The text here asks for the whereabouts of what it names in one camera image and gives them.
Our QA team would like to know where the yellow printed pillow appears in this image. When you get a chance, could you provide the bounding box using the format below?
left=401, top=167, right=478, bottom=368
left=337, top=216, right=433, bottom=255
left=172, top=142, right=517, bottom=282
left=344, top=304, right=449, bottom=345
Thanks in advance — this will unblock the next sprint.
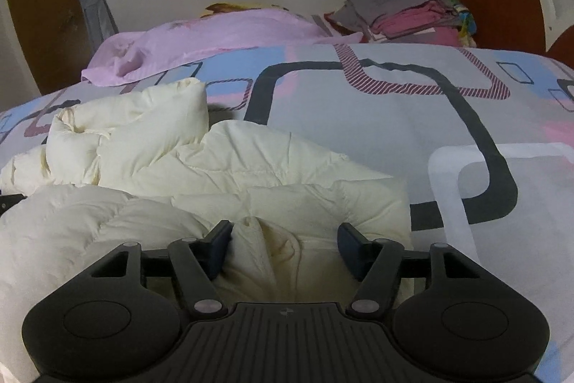
left=199, top=2, right=288, bottom=18

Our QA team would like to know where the cream white puffer jacket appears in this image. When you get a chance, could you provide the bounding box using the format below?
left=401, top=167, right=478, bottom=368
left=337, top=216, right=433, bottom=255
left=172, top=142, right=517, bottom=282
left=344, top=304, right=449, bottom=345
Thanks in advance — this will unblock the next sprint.
left=1, top=79, right=410, bottom=382

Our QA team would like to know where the brown wooden door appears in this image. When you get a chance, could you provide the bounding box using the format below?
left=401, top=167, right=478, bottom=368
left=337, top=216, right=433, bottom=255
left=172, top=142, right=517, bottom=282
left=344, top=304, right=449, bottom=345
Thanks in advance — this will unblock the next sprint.
left=7, top=0, right=91, bottom=94

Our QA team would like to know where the stack of folded clothes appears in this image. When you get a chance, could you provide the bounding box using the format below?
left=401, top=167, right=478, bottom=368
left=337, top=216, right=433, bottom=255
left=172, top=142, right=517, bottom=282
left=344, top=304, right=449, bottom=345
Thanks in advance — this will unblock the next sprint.
left=324, top=0, right=477, bottom=47

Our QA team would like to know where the patterned bed sheet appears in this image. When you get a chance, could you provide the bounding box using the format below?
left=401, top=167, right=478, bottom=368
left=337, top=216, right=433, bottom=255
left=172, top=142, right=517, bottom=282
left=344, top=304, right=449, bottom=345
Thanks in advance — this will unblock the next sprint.
left=1, top=44, right=573, bottom=382

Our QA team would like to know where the pink blanket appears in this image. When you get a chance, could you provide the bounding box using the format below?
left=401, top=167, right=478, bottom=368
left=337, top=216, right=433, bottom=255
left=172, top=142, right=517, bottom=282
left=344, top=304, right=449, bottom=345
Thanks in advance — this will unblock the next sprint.
left=82, top=9, right=363, bottom=88

